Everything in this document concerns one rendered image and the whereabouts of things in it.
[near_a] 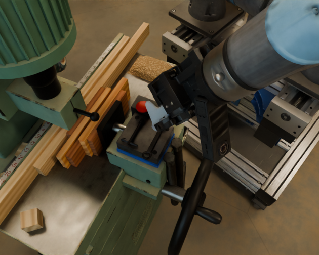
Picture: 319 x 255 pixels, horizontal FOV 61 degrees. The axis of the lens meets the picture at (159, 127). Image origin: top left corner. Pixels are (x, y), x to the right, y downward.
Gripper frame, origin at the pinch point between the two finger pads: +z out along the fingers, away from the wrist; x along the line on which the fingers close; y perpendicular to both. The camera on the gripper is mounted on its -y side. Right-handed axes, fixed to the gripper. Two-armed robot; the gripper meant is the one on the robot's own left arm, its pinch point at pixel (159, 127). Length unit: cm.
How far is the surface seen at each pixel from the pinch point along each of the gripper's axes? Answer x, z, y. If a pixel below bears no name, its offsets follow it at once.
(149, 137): 0.6, 4.4, -0.9
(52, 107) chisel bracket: 13.7, 8.1, 13.9
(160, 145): 0.3, 2.9, -3.4
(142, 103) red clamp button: -2.4, 4.8, 6.2
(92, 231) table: 17.5, 17.4, -12.5
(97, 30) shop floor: -93, 152, 92
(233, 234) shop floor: -51, 70, -70
